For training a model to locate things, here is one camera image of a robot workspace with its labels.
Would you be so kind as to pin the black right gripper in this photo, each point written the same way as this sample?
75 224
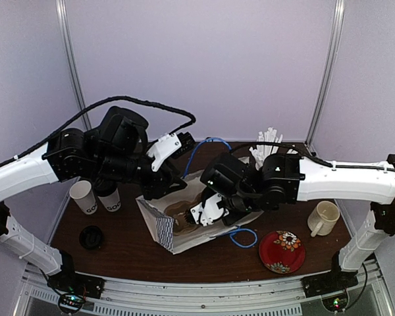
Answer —
228 221

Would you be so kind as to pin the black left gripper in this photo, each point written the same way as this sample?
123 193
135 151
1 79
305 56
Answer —
158 187

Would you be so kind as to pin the blue checkered paper bag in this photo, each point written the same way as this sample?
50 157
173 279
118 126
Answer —
160 225

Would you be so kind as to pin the white paper coffee cup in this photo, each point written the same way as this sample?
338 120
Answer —
111 202

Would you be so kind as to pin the brown pulp cup carrier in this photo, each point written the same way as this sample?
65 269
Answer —
183 220

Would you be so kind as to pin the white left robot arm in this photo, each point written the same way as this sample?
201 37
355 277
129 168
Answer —
115 151

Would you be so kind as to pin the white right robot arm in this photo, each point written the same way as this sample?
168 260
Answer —
235 188

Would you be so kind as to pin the red floral plate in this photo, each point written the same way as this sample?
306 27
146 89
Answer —
281 252

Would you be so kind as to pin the cream ceramic mug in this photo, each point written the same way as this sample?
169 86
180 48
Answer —
323 218

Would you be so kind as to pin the black plastic lid stack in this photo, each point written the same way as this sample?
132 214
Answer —
91 237

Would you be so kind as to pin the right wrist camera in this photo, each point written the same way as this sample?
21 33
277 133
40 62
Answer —
208 214

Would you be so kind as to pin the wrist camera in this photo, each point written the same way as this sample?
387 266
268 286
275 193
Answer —
208 214
169 145

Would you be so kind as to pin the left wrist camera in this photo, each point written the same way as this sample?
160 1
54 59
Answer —
169 145

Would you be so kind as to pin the aluminium front rail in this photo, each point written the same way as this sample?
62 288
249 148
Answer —
278 296

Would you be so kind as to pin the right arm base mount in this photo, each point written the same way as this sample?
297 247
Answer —
325 283

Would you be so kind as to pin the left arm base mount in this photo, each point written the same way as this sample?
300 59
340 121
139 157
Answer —
68 280

